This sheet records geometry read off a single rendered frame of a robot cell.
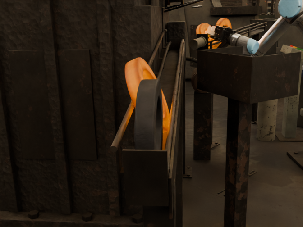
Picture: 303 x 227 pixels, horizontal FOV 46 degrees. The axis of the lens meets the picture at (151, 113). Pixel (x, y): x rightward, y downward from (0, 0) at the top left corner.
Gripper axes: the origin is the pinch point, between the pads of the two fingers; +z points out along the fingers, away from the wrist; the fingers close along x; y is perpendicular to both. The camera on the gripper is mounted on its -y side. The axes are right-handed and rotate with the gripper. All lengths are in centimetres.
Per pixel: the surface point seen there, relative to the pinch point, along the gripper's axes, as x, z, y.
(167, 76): 83, -49, 0
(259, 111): -33, -34, -43
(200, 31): 6.7, -1.1, 1.3
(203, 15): -169, 133, -21
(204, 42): 9.3, -7.5, -3.2
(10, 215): 129, -21, -66
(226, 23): -17.1, -1.6, 6.2
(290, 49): -40, -37, -1
